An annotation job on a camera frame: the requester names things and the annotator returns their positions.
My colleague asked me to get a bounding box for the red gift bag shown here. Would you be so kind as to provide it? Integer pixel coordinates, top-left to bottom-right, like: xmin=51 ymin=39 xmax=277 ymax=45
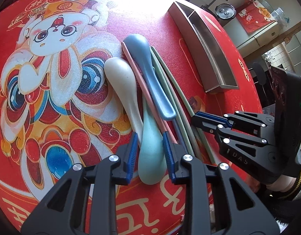
xmin=236 ymin=0 xmax=276 ymax=34

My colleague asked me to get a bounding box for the blue plastic spoon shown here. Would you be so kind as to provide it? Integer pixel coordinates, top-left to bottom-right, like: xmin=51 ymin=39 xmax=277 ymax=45
xmin=124 ymin=34 xmax=177 ymax=121

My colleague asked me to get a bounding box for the stainless steel utensil holder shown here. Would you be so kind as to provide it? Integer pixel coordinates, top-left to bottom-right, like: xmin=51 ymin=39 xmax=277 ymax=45
xmin=169 ymin=2 xmax=239 ymax=93

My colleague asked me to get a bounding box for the white kitchen cabinet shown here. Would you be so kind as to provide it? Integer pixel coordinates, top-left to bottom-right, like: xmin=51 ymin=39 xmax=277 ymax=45
xmin=224 ymin=20 xmax=301 ymax=64

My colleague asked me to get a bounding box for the right hand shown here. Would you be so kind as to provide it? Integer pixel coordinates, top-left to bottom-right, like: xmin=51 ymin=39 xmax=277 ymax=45
xmin=266 ymin=175 xmax=297 ymax=192

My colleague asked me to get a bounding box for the pink chopstick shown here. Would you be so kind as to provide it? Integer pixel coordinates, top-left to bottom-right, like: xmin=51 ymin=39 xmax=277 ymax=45
xmin=121 ymin=41 xmax=177 ymax=143

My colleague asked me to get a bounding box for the blue chopstick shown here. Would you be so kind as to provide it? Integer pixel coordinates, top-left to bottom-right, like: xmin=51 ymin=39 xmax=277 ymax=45
xmin=172 ymin=119 xmax=188 ymax=154

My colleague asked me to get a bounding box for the white plastic spoon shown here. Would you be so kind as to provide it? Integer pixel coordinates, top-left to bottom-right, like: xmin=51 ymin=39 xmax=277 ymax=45
xmin=104 ymin=57 xmax=143 ymax=146

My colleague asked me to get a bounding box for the green chopstick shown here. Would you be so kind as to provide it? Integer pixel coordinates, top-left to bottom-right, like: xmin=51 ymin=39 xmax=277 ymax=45
xmin=150 ymin=46 xmax=220 ymax=165
xmin=150 ymin=47 xmax=203 ymax=161

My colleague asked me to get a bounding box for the red festive rabbit mat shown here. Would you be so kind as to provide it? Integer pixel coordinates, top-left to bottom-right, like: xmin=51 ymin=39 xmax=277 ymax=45
xmin=0 ymin=0 xmax=262 ymax=234

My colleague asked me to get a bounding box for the mint green plastic spoon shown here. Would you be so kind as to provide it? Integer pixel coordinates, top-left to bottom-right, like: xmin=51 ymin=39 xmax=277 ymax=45
xmin=138 ymin=96 xmax=167 ymax=185

